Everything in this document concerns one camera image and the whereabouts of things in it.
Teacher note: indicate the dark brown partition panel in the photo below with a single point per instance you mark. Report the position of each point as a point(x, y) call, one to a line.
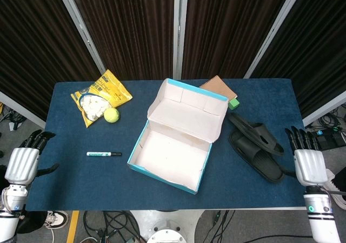
point(129, 29)
point(27, 51)
point(229, 29)
point(319, 51)

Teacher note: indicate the light blue cardboard shoe box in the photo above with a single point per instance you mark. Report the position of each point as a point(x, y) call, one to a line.
point(167, 156)

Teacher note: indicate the green white marker pen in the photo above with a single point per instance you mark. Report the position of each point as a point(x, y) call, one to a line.
point(100, 154)

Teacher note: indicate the brown spiral notebook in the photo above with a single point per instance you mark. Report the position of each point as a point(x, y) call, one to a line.
point(219, 87)

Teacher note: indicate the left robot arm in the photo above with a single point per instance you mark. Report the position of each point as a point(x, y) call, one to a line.
point(10, 199)

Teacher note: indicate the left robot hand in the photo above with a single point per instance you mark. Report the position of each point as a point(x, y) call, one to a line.
point(21, 164)

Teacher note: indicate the black and white sneaker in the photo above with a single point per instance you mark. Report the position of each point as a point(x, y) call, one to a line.
point(58, 219)

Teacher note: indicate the grey partition frame rail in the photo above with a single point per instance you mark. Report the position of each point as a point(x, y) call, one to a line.
point(324, 113)
point(21, 109)

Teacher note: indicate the yellow-green tennis ball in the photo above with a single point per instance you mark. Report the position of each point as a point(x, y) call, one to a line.
point(112, 115)

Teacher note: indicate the black rubber slipper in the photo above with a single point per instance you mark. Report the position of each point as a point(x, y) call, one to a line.
point(259, 134)
point(267, 170)

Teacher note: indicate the grey partition frame post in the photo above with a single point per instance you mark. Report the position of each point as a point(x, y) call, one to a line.
point(179, 29)
point(273, 32)
point(81, 29)

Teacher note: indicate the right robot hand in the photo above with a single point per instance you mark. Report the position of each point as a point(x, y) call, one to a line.
point(309, 167)

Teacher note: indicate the green cube block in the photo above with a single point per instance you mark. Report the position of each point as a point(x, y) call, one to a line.
point(234, 104)

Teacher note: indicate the blue table cloth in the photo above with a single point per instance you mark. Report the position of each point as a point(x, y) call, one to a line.
point(81, 186)

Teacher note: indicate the yellow bag of cotton balls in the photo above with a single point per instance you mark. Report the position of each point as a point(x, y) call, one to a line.
point(113, 91)

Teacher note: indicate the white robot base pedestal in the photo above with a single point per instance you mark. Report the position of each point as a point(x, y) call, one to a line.
point(167, 226)

